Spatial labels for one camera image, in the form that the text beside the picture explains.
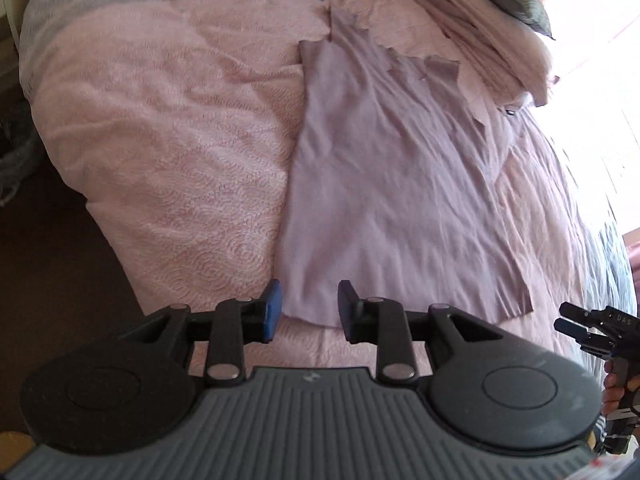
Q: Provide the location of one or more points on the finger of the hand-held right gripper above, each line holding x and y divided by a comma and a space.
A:
575, 312
570, 330

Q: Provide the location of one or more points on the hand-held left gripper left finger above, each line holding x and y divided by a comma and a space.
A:
272, 310

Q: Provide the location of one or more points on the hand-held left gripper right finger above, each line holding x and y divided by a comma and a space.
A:
345, 310

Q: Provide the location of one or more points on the lavender garment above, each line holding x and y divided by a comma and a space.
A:
375, 185

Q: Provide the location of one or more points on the person's right hand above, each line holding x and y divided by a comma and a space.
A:
611, 395

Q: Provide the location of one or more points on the pink cloth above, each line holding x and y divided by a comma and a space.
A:
634, 255

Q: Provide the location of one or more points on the pink quilted bedspread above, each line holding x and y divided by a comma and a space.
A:
150, 110

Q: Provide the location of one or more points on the folded pink blanket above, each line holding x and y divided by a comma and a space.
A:
475, 25

